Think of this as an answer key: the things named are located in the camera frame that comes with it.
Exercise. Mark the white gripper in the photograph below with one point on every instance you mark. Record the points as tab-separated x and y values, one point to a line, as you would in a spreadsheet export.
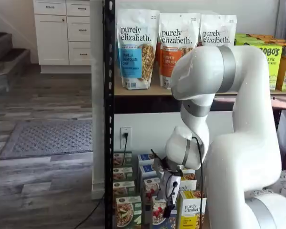
171	190

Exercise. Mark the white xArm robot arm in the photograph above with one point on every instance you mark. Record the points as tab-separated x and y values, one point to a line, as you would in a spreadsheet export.
240	155

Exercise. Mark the yellow purely elizabeth box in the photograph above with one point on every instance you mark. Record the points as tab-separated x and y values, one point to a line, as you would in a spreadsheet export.
190	212
189	175
187	184

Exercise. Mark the green apple cinnamon oatmeal box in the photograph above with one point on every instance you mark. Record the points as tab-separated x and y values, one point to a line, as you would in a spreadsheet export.
128	212
124	188
121	159
122	174

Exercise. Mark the black metal shelf unit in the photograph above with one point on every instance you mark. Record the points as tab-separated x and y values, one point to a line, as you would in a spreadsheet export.
109	95

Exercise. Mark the green Bobo's apple pie box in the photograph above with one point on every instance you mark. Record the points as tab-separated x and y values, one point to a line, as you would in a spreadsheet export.
275	69
248	41

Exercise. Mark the grey door mat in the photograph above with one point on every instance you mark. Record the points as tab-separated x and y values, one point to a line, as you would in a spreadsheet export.
47	138

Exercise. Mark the granola bag blue label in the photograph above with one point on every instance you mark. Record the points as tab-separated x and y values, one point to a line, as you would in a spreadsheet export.
135	52

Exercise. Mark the granola bag orange label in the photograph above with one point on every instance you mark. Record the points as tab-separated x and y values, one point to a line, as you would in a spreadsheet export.
174	47

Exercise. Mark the granola bag red label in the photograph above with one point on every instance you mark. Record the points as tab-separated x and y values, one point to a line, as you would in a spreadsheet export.
217	31

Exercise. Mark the white drawer cabinet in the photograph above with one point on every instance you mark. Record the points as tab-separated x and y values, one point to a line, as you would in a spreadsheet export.
52	35

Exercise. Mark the dark carpeted stairs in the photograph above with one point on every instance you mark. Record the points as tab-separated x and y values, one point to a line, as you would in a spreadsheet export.
7	59

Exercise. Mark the grey curtain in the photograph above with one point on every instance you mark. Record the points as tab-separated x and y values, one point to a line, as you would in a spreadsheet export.
284	19

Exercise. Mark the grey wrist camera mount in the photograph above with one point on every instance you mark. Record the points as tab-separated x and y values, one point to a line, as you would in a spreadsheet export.
160	164

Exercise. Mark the white wall outlet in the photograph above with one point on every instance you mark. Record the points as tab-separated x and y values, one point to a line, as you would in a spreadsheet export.
126	143

